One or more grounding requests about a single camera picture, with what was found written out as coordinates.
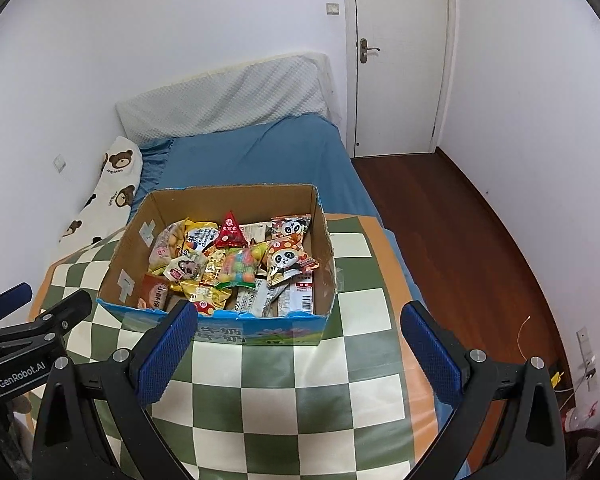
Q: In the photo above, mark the white door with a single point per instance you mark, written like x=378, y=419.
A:
x=400, y=85

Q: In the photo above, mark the white barcode snack packet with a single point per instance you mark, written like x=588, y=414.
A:
x=300, y=300

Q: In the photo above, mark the green white checkered blanket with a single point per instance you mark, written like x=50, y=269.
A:
x=280, y=400

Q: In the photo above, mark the white plastic object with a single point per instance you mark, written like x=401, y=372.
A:
x=577, y=417

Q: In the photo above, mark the white wall outlet panel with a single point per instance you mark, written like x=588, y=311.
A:
x=586, y=345

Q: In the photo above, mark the golden red label snack packet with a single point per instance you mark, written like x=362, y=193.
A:
x=207, y=299

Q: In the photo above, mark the bear print pillow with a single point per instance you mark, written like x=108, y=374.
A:
x=110, y=195

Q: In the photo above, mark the white wall socket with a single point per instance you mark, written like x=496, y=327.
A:
x=59, y=162

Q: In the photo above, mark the panda print snack packet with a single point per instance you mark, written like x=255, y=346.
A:
x=290, y=227
x=285, y=260

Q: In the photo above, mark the small gold snack packet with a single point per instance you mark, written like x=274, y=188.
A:
x=212, y=269

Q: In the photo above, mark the printed cardboard box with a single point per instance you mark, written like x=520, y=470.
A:
x=280, y=332

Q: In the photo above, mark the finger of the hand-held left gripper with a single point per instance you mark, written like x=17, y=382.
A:
x=60, y=310
x=10, y=296

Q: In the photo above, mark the brown orange snack packet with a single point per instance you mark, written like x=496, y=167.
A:
x=155, y=295

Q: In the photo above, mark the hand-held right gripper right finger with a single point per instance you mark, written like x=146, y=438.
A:
x=430, y=350

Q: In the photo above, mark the grey white snack packet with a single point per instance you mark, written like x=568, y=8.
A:
x=252, y=302

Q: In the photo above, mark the colourful candy packet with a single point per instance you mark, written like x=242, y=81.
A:
x=240, y=265

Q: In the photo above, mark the puffed snack packet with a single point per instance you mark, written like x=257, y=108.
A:
x=167, y=245

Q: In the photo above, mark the yellow crinkled snack packet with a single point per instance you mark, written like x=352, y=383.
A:
x=200, y=235

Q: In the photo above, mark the red triangular snack packet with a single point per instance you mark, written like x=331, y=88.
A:
x=230, y=232

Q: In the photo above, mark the white light switch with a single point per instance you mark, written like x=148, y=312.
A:
x=333, y=8

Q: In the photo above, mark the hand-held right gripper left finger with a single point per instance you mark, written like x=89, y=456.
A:
x=167, y=350

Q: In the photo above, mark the white printed snack packet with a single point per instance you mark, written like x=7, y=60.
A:
x=255, y=231

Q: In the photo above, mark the white portrait snack packet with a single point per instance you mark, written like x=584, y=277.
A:
x=187, y=267

